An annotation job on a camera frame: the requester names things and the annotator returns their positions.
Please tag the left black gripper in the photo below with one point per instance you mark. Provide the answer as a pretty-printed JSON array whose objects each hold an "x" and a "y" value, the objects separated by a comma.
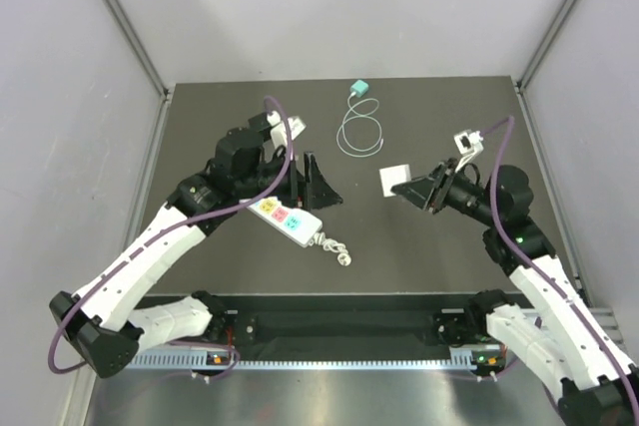
[{"x": 320, "y": 194}]

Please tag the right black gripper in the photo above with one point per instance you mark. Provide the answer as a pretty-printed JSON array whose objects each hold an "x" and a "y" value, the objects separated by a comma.
[{"x": 432, "y": 189}]

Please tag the white cube adapter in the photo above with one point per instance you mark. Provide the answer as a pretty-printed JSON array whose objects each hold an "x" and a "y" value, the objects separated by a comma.
[{"x": 393, "y": 176}]

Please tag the white power strip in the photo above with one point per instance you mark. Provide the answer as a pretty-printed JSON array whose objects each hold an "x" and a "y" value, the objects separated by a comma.
[{"x": 297, "y": 225}]

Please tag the black cube adapter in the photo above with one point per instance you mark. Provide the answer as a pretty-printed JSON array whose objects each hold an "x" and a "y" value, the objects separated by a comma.
[{"x": 260, "y": 123}]

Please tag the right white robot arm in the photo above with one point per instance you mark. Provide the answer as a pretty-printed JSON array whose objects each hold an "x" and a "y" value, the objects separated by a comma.
[{"x": 590, "y": 379}]

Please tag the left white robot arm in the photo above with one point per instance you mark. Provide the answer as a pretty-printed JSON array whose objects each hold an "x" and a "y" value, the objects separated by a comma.
[{"x": 252, "y": 169}]

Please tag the teal charger block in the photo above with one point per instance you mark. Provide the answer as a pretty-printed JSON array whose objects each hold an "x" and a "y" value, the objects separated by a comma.
[{"x": 358, "y": 88}]

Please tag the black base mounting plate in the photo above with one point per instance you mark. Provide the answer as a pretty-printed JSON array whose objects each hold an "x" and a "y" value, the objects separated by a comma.
[{"x": 339, "y": 326}]

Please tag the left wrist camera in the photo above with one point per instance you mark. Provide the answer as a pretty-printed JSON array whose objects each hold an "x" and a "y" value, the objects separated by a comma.
[{"x": 279, "y": 133}]

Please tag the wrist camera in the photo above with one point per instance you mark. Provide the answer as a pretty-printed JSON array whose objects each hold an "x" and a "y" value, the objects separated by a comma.
[
  {"x": 279, "y": 133},
  {"x": 469, "y": 145}
]

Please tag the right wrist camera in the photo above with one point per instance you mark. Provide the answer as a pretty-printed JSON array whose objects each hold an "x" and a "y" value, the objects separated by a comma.
[{"x": 469, "y": 145}]

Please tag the grey slotted cable duct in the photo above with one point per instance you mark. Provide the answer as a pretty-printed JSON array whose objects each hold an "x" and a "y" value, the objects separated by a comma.
[{"x": 174, "y": 359}]

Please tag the right aluminium frame post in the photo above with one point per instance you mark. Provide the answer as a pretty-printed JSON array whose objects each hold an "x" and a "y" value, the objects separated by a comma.
[{"x": 550, "y": 36}]

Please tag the aluminium frame post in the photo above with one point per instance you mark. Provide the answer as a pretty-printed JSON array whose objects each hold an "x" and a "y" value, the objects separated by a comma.
[
  {"x": 550, "y": 36},
  {"x": 134, "y": 42}
]

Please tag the left aluminium frame post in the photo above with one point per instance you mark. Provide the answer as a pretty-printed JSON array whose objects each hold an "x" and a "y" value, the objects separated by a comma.
[{"x": 134, "y": 42}]

